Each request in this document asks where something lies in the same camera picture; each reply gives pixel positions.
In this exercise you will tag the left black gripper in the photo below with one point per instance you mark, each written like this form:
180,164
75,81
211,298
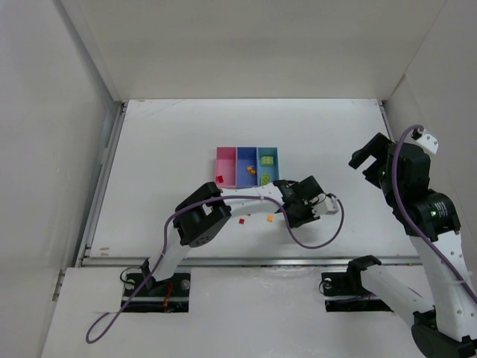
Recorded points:
297,215

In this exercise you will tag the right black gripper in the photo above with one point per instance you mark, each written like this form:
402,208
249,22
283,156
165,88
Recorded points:
378,160

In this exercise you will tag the green lego brick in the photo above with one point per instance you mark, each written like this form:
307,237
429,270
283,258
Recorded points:
267,161
265,179

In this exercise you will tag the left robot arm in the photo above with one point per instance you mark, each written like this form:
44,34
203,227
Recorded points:
199,218

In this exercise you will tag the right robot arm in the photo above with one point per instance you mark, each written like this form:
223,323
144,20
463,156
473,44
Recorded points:
444,326

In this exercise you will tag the light blue container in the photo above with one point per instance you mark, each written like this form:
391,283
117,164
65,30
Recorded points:
273,171

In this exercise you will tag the pink container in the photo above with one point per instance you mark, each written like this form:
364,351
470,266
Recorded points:
225,165

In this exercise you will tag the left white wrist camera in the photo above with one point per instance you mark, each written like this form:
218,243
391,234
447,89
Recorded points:
328,206

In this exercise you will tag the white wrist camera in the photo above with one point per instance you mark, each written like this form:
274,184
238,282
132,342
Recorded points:
426,140
328,206

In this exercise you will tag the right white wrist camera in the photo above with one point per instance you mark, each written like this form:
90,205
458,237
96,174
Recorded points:
426,140

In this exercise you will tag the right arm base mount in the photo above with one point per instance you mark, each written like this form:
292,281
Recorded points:
343,290

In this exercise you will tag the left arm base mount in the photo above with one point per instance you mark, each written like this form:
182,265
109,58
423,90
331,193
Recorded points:
168,296

